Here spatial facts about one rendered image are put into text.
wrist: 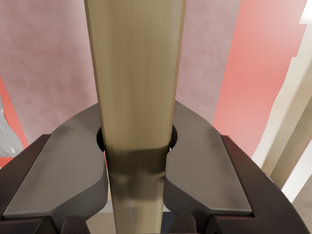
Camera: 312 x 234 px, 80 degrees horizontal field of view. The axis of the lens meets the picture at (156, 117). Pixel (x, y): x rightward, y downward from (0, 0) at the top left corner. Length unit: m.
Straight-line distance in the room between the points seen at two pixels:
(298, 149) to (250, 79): 0.15
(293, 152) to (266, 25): 0.22
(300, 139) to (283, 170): 0.07
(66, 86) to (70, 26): 0.08
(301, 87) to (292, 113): 0.04
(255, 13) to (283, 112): 0.16
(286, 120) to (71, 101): 0.34
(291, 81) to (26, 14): 0.35
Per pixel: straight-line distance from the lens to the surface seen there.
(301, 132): 0.38
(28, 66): 0.30
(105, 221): 2.50
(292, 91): 0.34
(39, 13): 0.28
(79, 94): 0.29
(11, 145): 0.39
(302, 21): 0.31
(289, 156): 0.40
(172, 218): 0.77
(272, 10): 0.29
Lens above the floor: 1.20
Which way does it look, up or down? 58 degrees down
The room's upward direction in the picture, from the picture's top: 176 degrees clockwise
